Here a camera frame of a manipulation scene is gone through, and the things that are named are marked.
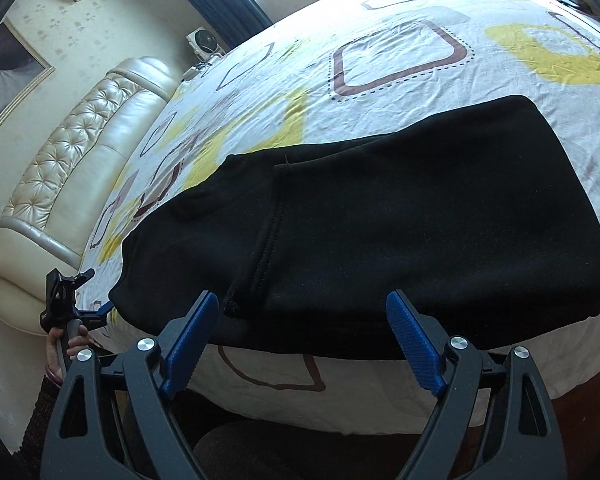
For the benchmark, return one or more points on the black pants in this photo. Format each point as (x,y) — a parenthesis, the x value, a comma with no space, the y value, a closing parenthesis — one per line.
(405,235)

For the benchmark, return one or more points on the cream tufted leather headboard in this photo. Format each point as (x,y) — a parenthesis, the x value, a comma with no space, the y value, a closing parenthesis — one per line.
(80,160)

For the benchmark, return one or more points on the person's left forearm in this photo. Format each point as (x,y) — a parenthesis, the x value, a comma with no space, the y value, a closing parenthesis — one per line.
(40,415)

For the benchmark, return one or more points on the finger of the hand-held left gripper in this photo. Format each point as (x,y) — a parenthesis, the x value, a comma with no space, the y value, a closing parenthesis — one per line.
(105,307)
(84,277)

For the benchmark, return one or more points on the patterned white bed sheet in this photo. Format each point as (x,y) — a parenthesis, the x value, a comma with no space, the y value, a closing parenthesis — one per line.
(380,85)

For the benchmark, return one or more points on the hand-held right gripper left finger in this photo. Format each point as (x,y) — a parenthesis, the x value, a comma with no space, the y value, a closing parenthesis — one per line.
(190,345)

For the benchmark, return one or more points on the person's left hand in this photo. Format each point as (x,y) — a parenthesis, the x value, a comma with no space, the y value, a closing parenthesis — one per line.
(57,355)

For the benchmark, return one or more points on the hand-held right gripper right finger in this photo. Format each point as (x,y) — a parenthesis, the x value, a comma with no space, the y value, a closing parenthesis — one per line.
(414,345)

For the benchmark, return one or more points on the framed wall picture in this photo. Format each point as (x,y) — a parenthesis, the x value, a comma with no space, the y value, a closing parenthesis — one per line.
(7,75)

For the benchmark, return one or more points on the white fan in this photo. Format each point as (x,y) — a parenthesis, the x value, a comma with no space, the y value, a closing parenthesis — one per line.
(206,44)

